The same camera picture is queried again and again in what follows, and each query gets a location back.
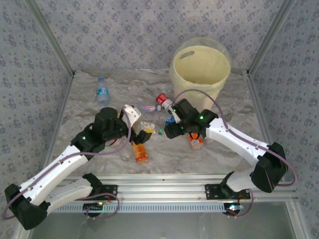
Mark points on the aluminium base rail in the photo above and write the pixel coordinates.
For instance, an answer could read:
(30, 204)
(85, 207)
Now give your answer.
(162, 186)

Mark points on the red label plastic bottle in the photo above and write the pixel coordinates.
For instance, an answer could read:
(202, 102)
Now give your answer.
(162, 99)

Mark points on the aluminium side rail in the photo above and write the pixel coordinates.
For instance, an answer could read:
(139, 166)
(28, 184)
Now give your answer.
(63, 104)
(261, 112)

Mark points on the blue label bottle red cap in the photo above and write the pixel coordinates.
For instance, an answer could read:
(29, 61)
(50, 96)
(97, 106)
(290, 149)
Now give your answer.
(169, 120)

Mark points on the clear bottle white label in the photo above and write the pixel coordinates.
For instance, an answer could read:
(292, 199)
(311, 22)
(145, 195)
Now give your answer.
(148, 126)

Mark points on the green white small bottle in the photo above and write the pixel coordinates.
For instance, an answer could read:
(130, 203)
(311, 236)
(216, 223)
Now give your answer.
(161, 131)

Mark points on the aluminium frame post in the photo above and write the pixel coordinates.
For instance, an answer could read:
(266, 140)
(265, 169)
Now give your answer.
(269, 37)
(52, 37)

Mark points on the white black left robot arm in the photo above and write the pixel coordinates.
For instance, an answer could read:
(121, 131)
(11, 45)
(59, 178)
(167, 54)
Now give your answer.
(49, 174)

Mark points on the black controller board green LED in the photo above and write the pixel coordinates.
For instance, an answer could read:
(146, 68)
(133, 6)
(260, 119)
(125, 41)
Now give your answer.
(93, 207)
(233, 208)

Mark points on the clear water bottle blue label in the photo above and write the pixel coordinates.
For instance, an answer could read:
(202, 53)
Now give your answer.
(102, 92)

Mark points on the cream plastic bin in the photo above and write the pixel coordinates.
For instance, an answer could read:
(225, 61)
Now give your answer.
(200, 99)

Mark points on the red white label bottle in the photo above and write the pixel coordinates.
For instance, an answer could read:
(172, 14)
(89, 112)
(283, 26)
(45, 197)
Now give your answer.
(113, 142)

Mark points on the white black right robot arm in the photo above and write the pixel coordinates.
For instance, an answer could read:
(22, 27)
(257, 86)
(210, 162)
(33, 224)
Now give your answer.
(236, 142)

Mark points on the small clear crushed bottle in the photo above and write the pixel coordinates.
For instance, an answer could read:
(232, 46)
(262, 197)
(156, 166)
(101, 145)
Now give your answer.
(126, 156)

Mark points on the clear bottle pink print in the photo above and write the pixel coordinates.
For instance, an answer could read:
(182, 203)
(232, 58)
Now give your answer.
(149, 108)

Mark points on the orange juice bottle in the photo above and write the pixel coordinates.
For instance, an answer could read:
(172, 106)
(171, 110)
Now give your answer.
(140, 153)

